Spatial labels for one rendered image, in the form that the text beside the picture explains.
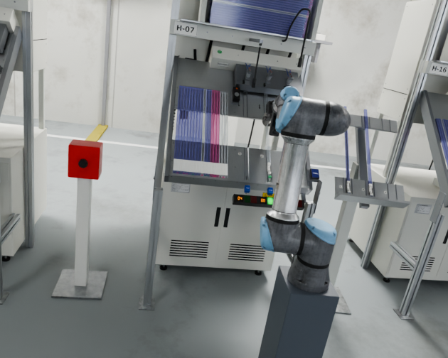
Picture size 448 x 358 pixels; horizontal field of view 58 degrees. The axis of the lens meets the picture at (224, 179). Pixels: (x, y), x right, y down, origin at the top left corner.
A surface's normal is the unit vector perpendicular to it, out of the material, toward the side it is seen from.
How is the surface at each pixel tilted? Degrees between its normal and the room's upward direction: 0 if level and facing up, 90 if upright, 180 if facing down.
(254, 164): 43
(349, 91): 90
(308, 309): 90
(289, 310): 90
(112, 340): 0
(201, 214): 90
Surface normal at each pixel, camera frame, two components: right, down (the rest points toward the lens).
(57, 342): 0.15, -0.93
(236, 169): 0.19, -0.44
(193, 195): 0.13, 0.35
